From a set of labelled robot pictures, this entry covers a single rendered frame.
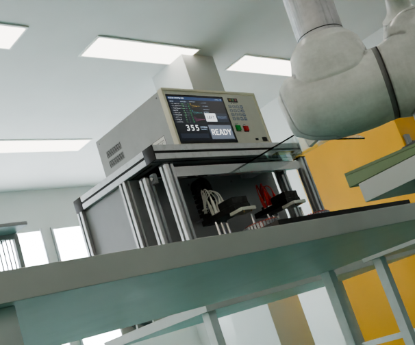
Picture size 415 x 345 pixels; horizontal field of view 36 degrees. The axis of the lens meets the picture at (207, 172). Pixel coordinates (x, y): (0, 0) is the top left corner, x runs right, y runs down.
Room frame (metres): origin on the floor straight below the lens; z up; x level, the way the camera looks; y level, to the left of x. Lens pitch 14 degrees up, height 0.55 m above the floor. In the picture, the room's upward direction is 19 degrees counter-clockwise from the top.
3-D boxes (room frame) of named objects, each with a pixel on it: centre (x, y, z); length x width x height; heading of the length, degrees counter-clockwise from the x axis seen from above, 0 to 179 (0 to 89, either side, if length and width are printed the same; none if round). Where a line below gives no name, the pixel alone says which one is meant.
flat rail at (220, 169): (1.96, -0.11, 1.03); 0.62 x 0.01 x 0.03; 137
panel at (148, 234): (2.06, 0.01, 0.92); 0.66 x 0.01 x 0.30; 137
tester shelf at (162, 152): (2.11, 0.05, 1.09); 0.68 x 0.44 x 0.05; 137
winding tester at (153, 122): (2.12, 0.05, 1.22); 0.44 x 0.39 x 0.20; 137
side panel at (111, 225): (1.93, 0.33, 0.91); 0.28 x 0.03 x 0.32; 47
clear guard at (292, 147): (2.05, -0.32, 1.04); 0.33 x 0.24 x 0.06; 47
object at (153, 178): (2.01, -0.05, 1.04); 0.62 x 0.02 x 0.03; 137
